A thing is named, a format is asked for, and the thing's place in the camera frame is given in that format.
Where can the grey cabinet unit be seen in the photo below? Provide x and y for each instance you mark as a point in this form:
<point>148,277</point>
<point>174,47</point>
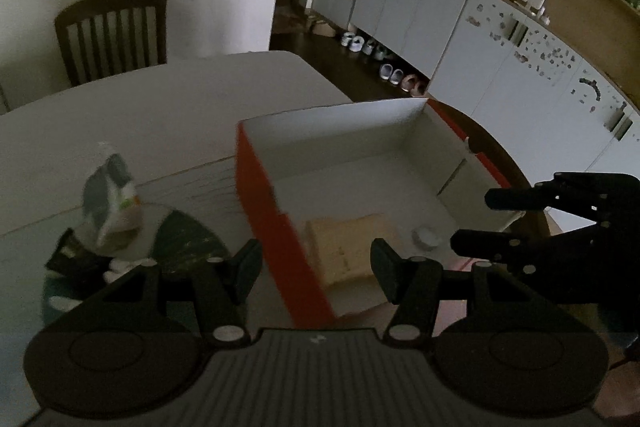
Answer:
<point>450,17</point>

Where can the white crumpled wrapper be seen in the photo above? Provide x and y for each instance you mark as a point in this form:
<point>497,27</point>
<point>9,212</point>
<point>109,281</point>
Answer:
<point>127,266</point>

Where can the dark flat packet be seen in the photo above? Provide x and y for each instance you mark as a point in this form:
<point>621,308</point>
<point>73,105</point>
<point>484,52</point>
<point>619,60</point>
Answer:
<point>70,256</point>

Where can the orange white cardboard box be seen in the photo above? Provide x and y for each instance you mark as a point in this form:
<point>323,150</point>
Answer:
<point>325,147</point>

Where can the small white cap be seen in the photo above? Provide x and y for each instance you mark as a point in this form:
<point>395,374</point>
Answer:
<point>426,238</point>

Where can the beige flat block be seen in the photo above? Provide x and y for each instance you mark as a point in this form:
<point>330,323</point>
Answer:
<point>345,252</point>

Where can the dark green patterned placemat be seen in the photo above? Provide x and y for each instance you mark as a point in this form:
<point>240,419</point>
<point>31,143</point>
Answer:
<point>180,242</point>

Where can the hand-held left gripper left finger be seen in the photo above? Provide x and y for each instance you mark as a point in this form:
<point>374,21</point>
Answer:
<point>247,268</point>

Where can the beige sandal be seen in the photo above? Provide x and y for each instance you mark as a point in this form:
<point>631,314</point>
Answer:
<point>321,28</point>

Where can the slatted dark wooden chair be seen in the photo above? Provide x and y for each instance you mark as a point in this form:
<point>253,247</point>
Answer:
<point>110,37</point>

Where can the small toy on table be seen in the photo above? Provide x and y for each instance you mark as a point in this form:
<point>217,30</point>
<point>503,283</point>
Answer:
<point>112,202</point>

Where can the row of shoes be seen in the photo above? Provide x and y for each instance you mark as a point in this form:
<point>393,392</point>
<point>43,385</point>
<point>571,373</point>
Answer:
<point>385,62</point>

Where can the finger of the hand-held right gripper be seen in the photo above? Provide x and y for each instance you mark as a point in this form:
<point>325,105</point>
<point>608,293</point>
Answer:
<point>482,248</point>
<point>510,199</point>

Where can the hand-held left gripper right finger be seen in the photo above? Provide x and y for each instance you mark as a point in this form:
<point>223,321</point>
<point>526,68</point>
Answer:
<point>386,268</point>

